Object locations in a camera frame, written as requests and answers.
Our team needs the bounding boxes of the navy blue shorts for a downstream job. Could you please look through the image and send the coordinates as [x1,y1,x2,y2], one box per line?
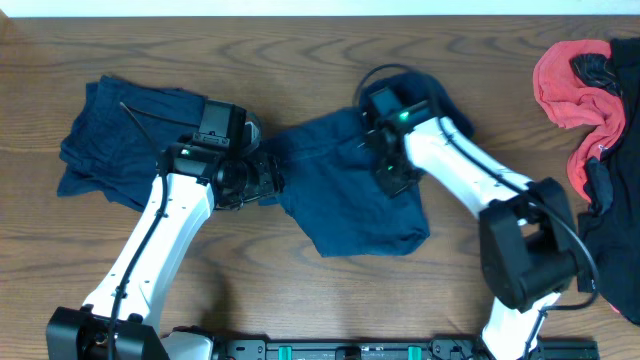
[259,71,476,258]

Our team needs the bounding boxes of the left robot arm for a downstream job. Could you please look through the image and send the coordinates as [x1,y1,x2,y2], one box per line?
[46,100,284,359]

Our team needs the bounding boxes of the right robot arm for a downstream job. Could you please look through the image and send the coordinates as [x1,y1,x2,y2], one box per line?
[360,86,599,359]

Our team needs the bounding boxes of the folded navy blue garment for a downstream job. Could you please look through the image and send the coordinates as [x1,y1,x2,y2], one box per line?
[57,75,206,211]

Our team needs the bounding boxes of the red cloth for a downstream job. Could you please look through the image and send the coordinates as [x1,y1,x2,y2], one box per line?
[533,39,626,201]

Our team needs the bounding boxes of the black garment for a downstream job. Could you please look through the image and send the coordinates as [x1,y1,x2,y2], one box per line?
[570,38,639,325]

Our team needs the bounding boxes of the left black cable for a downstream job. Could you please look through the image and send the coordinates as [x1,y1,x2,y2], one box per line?
[107,101,206,360]

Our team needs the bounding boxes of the black cable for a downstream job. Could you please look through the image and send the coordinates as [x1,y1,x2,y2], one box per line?
[107,101,206,360]
[352,63,600,360]

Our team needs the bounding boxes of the right black cable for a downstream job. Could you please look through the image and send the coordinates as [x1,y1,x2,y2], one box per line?
[352,63,600,360]

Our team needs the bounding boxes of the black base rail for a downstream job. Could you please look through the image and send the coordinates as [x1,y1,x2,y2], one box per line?
[164,327,600,360]

